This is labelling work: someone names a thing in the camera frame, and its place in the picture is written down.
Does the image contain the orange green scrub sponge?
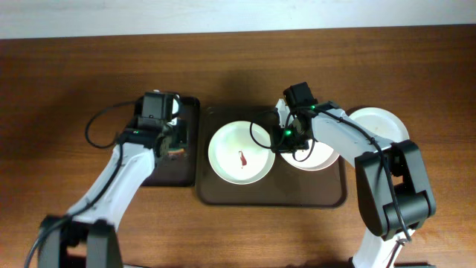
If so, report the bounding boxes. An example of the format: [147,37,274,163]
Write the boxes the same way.
[167,148,186,157]

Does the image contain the white plate with red sauce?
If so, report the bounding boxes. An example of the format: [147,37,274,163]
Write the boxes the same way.
[280,140,340,171]

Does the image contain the cream plate with red stain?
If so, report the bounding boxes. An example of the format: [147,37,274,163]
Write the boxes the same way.
[208,121,275,185]

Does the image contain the light blue stained plate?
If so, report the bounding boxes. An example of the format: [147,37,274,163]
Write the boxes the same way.
[349,107,410,142]

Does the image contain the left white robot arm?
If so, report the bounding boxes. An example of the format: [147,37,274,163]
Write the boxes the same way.
[24,90,183,267]

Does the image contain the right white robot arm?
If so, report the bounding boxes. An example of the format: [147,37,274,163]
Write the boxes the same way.
[271,83,437,267]

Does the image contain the small black water tray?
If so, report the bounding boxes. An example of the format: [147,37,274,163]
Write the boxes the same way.
[142,96,200,187]

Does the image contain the large brown serving tray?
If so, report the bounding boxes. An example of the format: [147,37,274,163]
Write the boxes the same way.
[195,106,347,208]

